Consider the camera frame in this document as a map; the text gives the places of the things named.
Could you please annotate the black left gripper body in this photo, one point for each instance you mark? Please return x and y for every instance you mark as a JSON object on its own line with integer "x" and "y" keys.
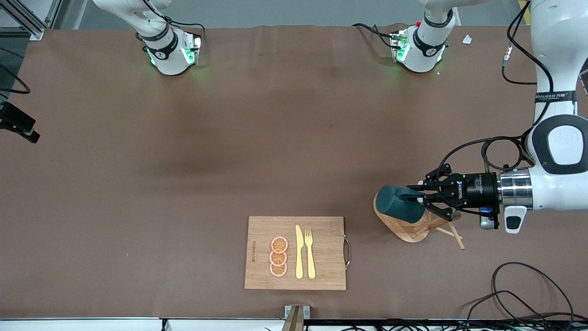
{"x": 477, "y": 189}

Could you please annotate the teal cup with yellow inside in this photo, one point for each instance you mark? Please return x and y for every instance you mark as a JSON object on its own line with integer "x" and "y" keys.
{"x": 395, "y": 204}

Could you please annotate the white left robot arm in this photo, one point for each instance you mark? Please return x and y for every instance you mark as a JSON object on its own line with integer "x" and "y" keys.
{"x": 556, "y": 46}

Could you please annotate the wooden mug rack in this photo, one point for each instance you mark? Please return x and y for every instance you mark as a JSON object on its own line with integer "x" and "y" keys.
{"x": 409, "y": 232}

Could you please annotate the bamboo cutting board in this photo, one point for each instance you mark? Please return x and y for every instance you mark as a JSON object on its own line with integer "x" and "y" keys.
{"x": 328, "y": 257}

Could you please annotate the brown table cover sheet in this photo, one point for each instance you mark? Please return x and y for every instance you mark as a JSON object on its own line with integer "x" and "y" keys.
{"x": 138, "y": 184}

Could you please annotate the yellow plastic fork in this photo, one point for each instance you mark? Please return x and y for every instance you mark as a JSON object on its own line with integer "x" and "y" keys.
{"x": 311, "y": 266}

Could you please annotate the yellow plastic knife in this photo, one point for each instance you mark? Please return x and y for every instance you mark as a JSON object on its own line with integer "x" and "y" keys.
{"x": 299, "y": 257}

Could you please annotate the small white paper scrap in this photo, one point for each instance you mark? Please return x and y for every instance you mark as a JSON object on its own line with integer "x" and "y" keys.
{"x": 467, "y": 39}

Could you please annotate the orange slice toy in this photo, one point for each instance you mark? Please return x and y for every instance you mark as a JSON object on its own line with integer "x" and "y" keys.
{"x": 279, "y": 244}

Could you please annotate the white panel with silver edge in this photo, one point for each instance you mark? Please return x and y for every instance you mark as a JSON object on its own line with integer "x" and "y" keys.
{"x": 69, "y": 325}

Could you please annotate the plain white panel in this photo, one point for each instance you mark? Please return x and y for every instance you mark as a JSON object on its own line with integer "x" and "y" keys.
{"x": 220, "y": 325}

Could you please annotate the aluminium frame profile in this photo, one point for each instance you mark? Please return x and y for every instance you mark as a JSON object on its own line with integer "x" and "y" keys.
{"x": 36, "y": 31}

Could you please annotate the metal bracket with wooden post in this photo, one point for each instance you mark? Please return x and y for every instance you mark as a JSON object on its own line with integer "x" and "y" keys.
{"x": 296, "y": 319}

